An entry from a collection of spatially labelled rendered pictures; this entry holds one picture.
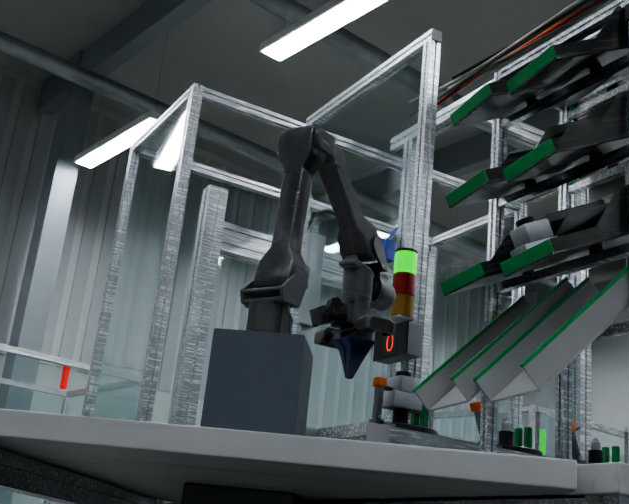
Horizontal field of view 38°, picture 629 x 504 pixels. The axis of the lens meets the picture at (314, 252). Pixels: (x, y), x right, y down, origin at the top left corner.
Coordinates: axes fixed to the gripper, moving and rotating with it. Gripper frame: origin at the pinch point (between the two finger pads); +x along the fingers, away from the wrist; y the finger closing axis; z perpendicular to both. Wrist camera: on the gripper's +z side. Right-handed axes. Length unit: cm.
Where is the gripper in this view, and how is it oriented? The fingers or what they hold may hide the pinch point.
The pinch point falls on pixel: (350, 359)
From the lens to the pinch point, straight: 167.3
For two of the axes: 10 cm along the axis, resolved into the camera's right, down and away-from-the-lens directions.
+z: -8.6, -2.5, -4.5
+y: 5.0, -2.4, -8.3
